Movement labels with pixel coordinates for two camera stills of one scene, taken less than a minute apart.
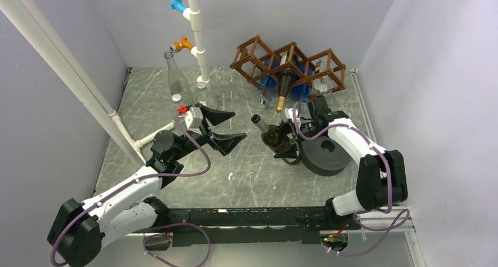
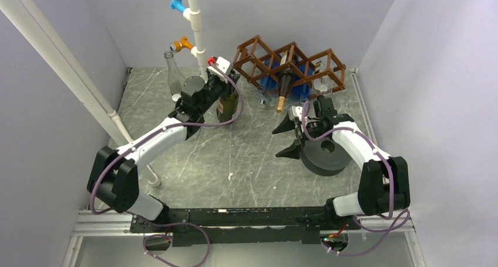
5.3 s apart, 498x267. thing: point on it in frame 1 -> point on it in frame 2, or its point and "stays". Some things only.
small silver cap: x=176 y=97 stays
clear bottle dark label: x=179 y=88 stays
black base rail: x=249 y=227 stays
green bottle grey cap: x=274 y=137 -> x=226 y=106
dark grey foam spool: x=324 y=156 stays
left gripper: x=224 y=143 -> x=228 y=87
